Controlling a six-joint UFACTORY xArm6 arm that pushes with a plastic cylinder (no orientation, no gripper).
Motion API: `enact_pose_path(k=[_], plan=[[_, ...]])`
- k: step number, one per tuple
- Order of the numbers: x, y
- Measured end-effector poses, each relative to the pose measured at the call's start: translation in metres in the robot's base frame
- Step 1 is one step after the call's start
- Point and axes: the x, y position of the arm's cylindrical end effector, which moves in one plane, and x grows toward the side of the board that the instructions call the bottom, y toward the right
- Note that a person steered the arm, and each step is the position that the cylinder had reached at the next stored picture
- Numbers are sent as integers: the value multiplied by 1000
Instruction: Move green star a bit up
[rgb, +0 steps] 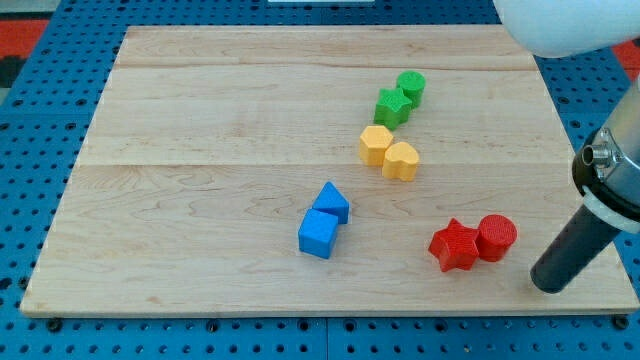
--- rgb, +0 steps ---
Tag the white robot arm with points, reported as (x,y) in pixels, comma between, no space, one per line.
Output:
(607,167)

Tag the yellow hexagon block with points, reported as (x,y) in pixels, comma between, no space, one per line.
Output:
(373,143)

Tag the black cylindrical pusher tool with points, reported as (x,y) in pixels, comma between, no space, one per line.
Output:
(581,240)

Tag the blue triangle block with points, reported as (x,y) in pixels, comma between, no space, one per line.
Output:
(330,200)

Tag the blue cube block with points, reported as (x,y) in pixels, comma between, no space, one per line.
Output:
(317,233)

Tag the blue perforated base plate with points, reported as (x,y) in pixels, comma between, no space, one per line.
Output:
(61,54)

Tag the red cylinder block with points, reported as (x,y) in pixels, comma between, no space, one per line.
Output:
(497,234)

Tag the green cylinder block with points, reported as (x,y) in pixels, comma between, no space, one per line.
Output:
(412,84)

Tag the wooden board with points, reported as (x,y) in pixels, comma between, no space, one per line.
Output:
(209,144)

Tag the green star block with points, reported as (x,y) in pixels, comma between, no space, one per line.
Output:
(392,108)

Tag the yellow heart block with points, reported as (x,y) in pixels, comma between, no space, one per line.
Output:
(400,161)

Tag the red star block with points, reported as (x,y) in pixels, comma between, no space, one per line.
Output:
(455,246)

